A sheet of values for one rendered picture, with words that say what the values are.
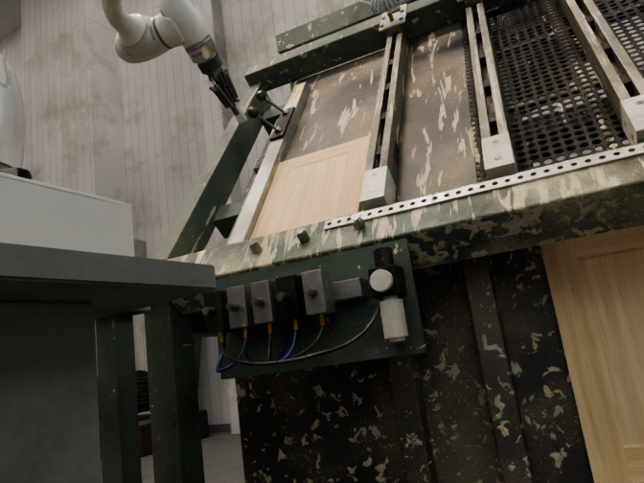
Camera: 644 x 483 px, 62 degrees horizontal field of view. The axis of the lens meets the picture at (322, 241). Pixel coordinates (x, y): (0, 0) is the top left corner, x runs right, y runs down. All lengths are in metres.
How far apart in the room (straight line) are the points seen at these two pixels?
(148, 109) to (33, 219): 6.49
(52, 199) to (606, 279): 1.10
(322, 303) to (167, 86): 6.14
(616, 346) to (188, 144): 5.69
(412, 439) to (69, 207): 0.93
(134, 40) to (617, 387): 1.55
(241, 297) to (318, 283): 0.19
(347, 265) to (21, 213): 0.67
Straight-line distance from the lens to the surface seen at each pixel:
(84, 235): 0.81
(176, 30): 1.74
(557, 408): 1.37
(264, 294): 1.14
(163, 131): 6.90
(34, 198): 0.78
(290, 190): 1.55
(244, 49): 6.34
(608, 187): 1.11
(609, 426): 1.35
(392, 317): 1.07
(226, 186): 1.88
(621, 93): 1.33
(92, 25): 8.02
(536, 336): 1.35
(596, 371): 1.34
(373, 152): 1.41
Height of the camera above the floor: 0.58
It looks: 12 degrees up
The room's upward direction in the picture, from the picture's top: 8 degrees counter-clockwise
